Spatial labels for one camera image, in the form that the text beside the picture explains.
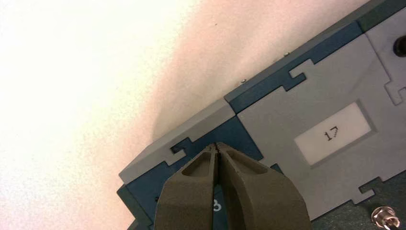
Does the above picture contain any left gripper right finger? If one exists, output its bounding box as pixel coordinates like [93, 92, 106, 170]
[217, 143, 313, 230]

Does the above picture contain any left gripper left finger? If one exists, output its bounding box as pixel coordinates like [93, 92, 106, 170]
[154, 144, 219, 230]

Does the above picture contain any blue grey control box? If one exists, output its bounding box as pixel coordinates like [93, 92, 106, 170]
[116, 0, 406, 230]

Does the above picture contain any silver metal toggle switch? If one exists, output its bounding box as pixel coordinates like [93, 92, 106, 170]
[370, 206, 402, 230]

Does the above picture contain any black patch cable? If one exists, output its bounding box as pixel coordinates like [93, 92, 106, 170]
[393, 34, 406, 58]

